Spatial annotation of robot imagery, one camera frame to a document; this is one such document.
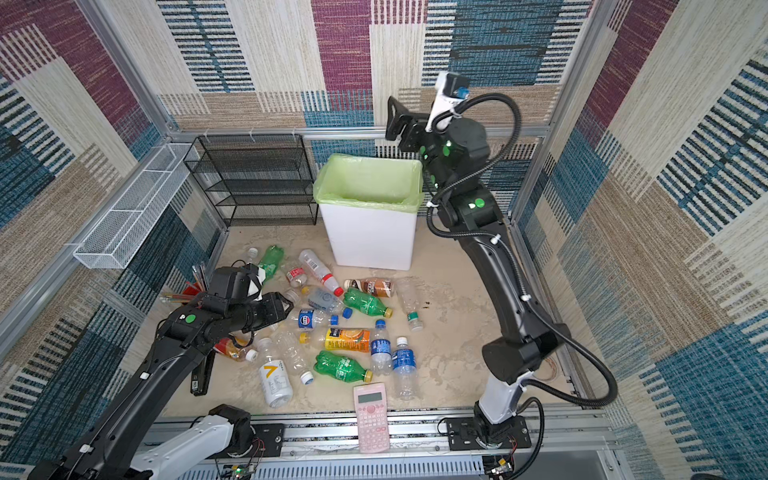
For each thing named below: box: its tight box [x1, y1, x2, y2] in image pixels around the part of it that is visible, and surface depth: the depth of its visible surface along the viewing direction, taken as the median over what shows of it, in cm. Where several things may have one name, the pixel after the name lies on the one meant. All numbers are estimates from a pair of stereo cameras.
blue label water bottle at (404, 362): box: [392, 336, 417, 401], surface depth 82 cm
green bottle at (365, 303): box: [343, 288, 393, 318], surface depth 95 cm
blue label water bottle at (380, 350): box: [370, 319, 392, 377], surface depth 85 cm
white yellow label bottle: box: [259, 355, 293, 409], surface depth 79 cm
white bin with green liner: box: [313, 153, 424, 271], surface depth 96 cm
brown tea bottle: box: [344, 278, 396, 298], surface depth 98 cm
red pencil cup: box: [183, 283, 200, 296], surface depth 91 cm
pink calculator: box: [353, 382, 391, 454], surface depth 77 cm
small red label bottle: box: [286, 267, 308, 288], surface depth 101 cm
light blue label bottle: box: [308, 287, 353, 319], surface depth 95 cm
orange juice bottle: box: [299, 328, 371, 353], surface depth 87 cm
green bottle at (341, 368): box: [314, 350, 374, 383], surface depth 81 cm
